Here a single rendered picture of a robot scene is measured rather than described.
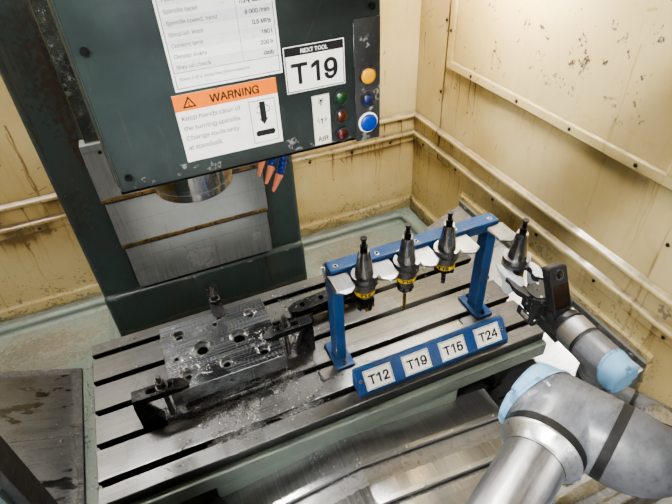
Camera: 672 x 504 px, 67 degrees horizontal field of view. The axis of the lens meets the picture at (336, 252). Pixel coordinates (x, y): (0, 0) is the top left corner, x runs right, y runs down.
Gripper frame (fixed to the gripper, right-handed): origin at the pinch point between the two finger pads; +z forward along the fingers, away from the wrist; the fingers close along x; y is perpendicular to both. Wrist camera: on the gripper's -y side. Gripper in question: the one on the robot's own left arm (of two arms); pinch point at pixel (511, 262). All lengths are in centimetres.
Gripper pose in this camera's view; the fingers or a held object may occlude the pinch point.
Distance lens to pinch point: 127.6
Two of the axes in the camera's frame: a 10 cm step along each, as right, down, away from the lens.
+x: 9.2, -2.7, 2.8
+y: 0.3, 7.6, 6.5
